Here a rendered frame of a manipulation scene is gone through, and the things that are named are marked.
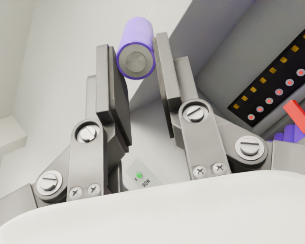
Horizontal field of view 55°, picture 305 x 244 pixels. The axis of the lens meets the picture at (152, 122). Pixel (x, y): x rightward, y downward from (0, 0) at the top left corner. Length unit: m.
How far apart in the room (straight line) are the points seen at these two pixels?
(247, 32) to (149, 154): 0.25
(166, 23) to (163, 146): 0.17
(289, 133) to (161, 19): 0.24
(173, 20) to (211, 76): 0.24
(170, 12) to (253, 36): 0.21
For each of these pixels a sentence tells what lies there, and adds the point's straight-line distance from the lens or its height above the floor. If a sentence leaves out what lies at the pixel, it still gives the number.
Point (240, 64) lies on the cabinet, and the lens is 0.51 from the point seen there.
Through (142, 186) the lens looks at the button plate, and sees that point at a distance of 0.44.
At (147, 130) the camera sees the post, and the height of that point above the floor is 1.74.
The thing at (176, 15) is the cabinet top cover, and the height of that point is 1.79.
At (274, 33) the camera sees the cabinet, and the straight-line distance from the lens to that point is 0.49.
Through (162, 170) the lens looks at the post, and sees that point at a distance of 0.40.
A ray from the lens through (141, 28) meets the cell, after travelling 0.16.
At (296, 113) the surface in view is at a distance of 0.33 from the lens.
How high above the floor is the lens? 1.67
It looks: 11 degrees up
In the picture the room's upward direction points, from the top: 43 degrees counter-clockwise
